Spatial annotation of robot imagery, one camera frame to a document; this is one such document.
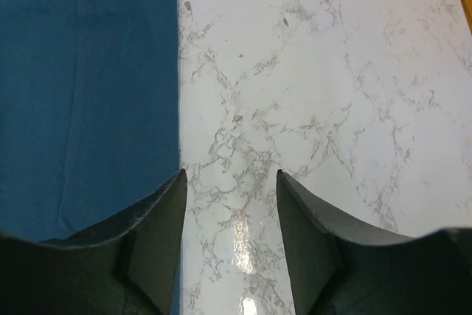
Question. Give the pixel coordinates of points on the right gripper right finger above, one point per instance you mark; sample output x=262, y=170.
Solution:
x=339, y=264

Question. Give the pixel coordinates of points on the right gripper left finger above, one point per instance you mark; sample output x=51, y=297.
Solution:
x=126, y=264

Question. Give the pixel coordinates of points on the blue t shirt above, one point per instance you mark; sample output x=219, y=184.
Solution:
x=89, y=110

